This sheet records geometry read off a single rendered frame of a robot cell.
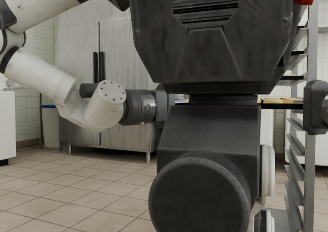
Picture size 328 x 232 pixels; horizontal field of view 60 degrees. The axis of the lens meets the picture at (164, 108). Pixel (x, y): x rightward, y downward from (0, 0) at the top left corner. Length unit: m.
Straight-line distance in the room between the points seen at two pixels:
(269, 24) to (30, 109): 4.89
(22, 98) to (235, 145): 4.76
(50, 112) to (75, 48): 1.27
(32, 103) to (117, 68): 2.06
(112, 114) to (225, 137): 0.32
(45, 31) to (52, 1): 4.85
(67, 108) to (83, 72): 3.17
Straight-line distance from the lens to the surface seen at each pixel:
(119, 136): 3.51
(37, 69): 0.64
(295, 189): 1.36
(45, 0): 0.61
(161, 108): 0.73
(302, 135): 3.16
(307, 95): 0.71
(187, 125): 0.39
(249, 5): 0.36
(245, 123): 0.38
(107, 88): 0.62
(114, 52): 3.55
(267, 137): 3.18
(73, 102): 0.68
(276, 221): 1.70
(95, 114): 0.63
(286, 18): 0.36
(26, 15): 0.63
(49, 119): 4.77
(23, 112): 5.04
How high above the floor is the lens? 0.80
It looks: 3 degrees down
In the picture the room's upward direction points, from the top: straight up
